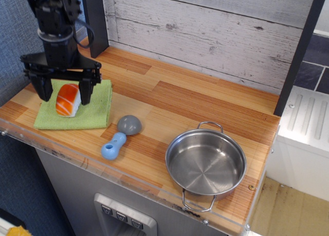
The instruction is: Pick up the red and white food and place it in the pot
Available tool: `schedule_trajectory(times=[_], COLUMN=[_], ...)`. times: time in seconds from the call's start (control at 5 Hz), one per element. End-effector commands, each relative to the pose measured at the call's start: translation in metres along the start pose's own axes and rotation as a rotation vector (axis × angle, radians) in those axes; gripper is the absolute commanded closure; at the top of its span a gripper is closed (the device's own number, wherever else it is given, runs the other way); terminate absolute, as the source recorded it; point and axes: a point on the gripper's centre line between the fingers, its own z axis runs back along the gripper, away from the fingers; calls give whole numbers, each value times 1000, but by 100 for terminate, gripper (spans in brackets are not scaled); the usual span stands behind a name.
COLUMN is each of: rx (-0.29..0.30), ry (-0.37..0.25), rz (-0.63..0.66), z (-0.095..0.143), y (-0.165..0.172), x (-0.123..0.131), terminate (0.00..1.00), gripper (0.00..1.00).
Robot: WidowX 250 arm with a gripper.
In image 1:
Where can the stainless steel pot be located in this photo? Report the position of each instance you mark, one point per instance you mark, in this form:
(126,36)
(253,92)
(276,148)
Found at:
(205,162)

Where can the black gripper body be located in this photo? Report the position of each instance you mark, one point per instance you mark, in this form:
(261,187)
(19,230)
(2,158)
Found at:
(60,61)

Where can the dark right frame post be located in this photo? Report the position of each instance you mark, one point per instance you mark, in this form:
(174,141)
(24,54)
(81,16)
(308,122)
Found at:
(302,46)

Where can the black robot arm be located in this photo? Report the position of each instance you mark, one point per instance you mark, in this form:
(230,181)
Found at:
(56,20)

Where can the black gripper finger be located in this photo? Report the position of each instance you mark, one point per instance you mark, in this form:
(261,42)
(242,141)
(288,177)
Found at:
(86,90)
(42,86)

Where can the blue grey toy scoop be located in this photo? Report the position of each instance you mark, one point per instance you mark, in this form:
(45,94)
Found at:
(127,125)

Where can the white ribbed appliance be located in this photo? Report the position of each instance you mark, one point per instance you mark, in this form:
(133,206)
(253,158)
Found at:
(299,155)

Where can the yellow black object at corner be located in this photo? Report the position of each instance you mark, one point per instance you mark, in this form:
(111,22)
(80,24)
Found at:
(8,229)

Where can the orange white salmon sushi toy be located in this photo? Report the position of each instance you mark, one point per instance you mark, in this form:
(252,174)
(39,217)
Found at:
(68,100)

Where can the clear acrylic table edge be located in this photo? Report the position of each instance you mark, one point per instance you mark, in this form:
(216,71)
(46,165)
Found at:
(76,178)

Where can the silver control panel with buttons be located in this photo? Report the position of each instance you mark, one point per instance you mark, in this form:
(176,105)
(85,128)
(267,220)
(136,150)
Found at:
(118,219)

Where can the green folded cloth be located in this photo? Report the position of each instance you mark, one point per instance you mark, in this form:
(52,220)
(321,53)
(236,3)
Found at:
(91,116)

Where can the dark left frame post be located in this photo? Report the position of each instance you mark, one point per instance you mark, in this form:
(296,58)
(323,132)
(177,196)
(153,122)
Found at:
(95,17)

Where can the dark frame post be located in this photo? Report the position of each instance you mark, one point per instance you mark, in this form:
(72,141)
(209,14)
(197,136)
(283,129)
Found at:
(95,17)
(302,46)

